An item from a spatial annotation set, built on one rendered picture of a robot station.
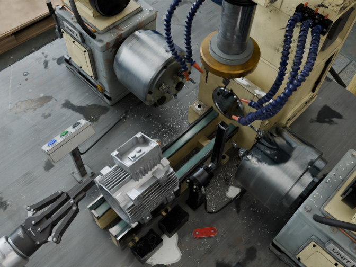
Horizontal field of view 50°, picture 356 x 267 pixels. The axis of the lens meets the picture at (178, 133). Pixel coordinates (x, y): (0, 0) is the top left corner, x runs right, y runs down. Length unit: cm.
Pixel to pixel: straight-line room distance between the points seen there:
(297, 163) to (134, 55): 68
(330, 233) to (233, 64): 53
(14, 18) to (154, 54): 203
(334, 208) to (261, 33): 60
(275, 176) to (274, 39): 45
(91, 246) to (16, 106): 72
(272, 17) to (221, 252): 81
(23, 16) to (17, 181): 189
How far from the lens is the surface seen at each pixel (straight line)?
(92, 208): 133
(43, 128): 169
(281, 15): 125
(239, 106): 138
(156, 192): 119
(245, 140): 151
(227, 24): 105
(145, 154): 114
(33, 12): 326
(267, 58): 137
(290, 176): 117
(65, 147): 129
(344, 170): 122
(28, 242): 101
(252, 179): 121
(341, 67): 257
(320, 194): 116
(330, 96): 187
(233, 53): 111
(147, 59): 137
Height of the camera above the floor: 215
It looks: 58 degrees down
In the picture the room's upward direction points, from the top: 3 degrees clockwise
